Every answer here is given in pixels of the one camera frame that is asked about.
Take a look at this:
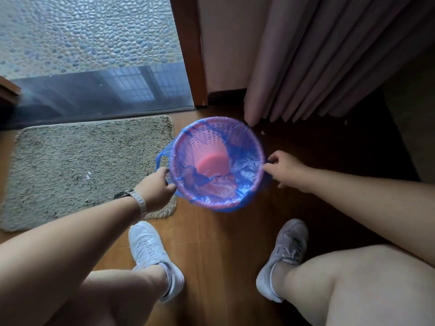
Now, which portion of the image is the person's right hand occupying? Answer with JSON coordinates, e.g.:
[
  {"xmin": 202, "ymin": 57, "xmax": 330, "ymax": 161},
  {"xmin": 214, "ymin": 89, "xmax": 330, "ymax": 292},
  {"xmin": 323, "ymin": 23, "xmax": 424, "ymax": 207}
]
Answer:
[{"xmin": 262, "ymin": 151, "xmax": 312, "ymax": 194}]

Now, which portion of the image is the person's left hand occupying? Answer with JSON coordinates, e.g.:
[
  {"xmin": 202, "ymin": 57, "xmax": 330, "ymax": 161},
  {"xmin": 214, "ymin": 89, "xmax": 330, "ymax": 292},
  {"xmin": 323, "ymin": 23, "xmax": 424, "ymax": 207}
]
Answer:
[{"xmin": 134, "ymin": 167, "xmax": 178, "ymax": 215}]

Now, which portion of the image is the blue plastic trash bag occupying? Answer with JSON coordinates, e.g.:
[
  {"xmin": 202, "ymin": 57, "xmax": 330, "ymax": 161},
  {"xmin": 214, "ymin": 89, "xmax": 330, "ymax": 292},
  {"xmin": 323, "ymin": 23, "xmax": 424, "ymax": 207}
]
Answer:
[{"xmin": 155, "ymin": 116, "xmax": 273, "ymax": 214}]

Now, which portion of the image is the pink plastic waste basket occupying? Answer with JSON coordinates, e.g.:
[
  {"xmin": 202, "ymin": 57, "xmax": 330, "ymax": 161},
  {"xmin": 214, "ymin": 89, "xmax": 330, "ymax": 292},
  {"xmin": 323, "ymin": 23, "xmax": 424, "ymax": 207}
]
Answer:
[{"xmin": 168, "ymin": 117, "xmax": 267, "ymax": 211}]

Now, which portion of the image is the person's left forearm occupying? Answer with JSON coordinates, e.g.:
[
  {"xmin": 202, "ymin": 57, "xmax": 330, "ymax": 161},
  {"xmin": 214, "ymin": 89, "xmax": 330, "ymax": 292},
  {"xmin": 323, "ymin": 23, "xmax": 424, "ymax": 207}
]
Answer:
[{"xmin": 0, "ymin": 197, "xmax": 142, "ymax": 326}]

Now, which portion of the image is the person's right forearm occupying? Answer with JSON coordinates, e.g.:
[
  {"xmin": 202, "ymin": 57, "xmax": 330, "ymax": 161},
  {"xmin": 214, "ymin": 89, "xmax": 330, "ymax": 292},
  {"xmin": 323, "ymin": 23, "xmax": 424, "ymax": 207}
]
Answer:
[{"xmin": 303, "ymin": 168, "xmax": 435, "ymax": 268}]

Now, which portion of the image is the person's white left shoe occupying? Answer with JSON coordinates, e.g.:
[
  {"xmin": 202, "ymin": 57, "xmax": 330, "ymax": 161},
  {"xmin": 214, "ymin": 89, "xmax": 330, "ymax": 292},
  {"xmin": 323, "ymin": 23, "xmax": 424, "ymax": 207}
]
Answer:
[{"xmin": 128, "ymin": 221, "xmax": 185, "ymax": 304}]

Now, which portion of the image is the person's white shoe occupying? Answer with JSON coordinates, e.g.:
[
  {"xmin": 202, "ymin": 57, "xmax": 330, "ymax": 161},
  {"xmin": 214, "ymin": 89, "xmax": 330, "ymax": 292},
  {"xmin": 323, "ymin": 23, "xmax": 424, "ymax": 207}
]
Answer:
[
  {"xmin": 255, "ymin": 219, "xmax": 309, "ymax": 304},
  {"xmin": 128, "ymin": 221, "xmax": 185, "ymax": 304}
]

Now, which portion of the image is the person's white right shoe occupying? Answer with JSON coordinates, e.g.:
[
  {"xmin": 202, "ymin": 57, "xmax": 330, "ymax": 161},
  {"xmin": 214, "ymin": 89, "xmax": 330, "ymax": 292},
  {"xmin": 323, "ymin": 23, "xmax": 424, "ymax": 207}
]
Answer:
[{"xmin": 255, "ymin": 219, "xmax": 309, "ymax": 304}]

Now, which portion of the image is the person's left leg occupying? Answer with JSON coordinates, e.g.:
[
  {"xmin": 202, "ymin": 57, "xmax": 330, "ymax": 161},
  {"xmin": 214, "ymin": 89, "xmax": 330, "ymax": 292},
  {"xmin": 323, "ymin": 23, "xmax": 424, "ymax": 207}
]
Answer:
[{"xmin": 44, "ymin": 264, "xmax": 170, "ymax": 326}]

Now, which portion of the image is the person's leg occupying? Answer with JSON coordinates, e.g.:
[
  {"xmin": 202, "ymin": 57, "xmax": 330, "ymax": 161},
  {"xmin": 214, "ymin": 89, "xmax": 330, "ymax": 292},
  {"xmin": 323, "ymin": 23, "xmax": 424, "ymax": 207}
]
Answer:
[
  {"xmin": 271, "ymin": 244, "xmax": 435, "ymax": 326},
  {"xmin": 44, "ymin": 264, "xmax": 170, "ymax": 326}
]

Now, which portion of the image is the person's right leg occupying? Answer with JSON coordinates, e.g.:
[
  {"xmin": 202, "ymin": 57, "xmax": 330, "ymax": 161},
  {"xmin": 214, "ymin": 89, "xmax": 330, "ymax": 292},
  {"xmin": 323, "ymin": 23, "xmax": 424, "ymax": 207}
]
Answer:
[{"xmin": 271, "ymin": 244, "xmax": 435, "ymax": 326}]

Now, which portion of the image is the white band smartwatch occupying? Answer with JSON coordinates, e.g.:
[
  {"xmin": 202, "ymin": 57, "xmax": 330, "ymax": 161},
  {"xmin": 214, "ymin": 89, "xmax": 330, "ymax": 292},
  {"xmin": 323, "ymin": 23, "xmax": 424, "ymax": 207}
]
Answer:
[{"xmin": 113, "ymin": 189, "xmax": 148, "ymax": 221}]

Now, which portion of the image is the grey shaggy floor mat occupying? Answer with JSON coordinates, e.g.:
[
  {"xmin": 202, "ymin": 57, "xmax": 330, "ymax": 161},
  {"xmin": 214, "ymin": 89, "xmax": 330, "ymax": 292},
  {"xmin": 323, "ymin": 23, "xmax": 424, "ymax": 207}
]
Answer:
[{"xmin": 0, "ymin": 115, "xmax": 179, "ymax": 233}]

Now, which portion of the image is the dark polished door threshold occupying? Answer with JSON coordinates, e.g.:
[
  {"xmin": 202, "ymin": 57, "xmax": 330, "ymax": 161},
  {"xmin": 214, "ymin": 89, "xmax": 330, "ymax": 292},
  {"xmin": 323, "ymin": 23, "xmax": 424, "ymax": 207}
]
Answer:
[{"xmin": 5, "ymin": 61, "xmax": 195, "ymax": 130}]

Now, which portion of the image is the pink curtain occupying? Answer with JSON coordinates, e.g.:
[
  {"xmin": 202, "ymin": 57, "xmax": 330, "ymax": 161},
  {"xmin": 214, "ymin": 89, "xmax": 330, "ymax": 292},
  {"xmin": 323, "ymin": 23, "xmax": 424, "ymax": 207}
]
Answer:
[{"xmin": 243, "ymin": 0, "xmax": 435, "ymax": 128}]

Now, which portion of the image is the wooden balcony door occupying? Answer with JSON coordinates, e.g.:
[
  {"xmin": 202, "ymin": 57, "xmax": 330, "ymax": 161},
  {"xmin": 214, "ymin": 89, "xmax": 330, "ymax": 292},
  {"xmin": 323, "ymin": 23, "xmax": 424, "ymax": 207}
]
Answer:
[{"xmin": 0, "ymin": 76, "xmax": 22, "ymax": 106}]

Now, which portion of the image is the wooden door frame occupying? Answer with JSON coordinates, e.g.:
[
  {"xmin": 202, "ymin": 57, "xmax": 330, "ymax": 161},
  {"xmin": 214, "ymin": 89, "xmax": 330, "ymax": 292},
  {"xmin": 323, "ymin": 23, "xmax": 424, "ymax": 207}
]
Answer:
[{"xmin": 169, "ymin": 0, "xmax": 209, "ymax": 108}]

